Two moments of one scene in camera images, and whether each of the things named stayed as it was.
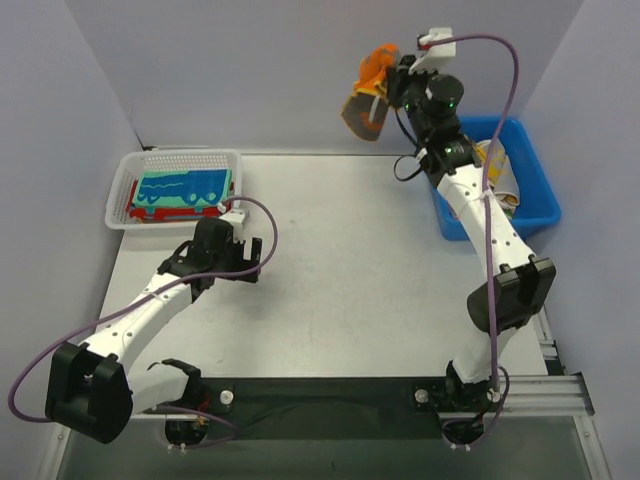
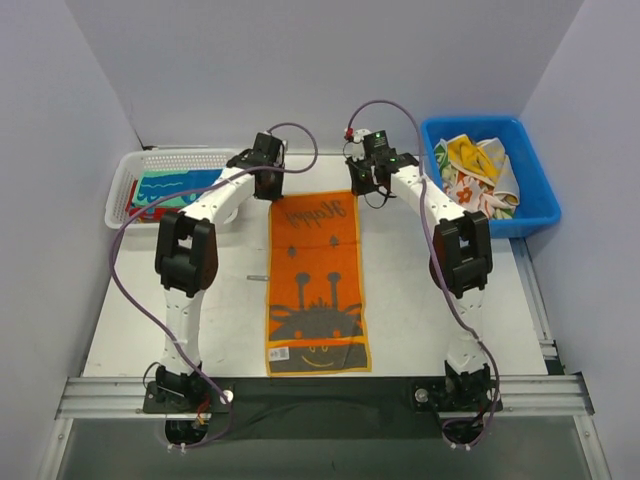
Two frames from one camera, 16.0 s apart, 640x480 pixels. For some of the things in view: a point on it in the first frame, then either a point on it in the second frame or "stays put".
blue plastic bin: [538, 200] stays put
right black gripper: [395, 80] to [362, 180]
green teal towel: [183, 188] stays put
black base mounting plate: [319, 407] stays put
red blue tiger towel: [169, 213] stays put
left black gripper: [248, 261] to [270, 186]
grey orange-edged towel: [365, 110] to [317, 321]
